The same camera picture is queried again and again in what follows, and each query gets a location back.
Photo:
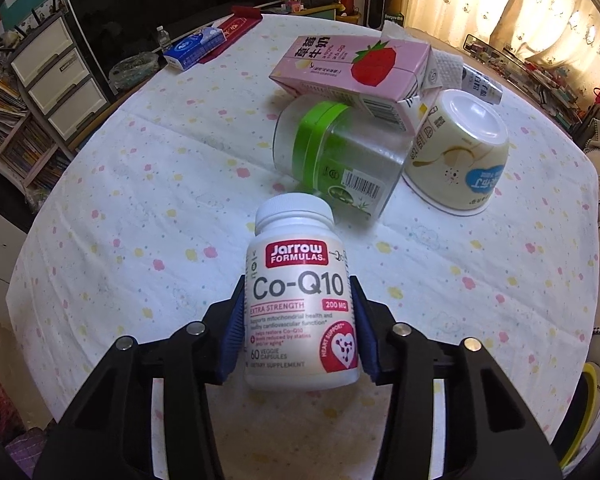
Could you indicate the white plastic drawer unit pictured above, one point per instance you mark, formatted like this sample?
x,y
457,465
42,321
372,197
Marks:
x,y
55,80

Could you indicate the cream yogurt cup upside down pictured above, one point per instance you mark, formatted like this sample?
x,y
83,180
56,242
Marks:
x,y
455,160

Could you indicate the crumpled white tissue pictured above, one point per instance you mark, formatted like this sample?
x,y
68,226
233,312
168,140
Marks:
x,y
445,67

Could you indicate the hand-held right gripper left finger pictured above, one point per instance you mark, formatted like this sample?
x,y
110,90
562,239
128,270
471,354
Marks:
x,y
232,332

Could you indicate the curved black television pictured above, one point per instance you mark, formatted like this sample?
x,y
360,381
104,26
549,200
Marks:
x,y
155,0

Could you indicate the clear jar with green lid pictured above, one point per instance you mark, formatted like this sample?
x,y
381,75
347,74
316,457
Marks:
x,y
325,135

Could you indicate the blue tissue pack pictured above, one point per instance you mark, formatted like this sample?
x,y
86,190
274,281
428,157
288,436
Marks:
x,y
192,47

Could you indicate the pink strawberry milk carton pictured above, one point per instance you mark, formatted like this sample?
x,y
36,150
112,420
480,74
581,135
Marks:
x,y
340,67

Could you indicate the small white labelled bottle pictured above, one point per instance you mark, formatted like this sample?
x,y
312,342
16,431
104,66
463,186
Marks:
x,y
482,85

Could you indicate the glass coffee table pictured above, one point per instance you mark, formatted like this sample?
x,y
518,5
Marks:
x,y
530,80

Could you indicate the clear water bottle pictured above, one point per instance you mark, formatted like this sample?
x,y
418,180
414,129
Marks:
x,y
163,39

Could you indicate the yellow-rimmed black trash bin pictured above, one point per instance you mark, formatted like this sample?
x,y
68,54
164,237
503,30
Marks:
x,y
589,410

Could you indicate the white supplement bottle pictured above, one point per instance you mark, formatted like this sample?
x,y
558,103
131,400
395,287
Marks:
x,y
300,310

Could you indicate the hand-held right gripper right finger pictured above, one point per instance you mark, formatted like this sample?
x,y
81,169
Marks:
x,y
366,340

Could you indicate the red flat box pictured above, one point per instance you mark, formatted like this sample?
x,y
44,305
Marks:
x,y
235,25

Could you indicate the crumpled clear plastic bag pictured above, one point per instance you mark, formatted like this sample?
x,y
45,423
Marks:
x,y
132,70

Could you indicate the green yellow television cabinet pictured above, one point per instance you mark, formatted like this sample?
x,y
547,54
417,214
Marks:
x,y
325,12

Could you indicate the pile of books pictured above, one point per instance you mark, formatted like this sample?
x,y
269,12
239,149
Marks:
x,y
15,145

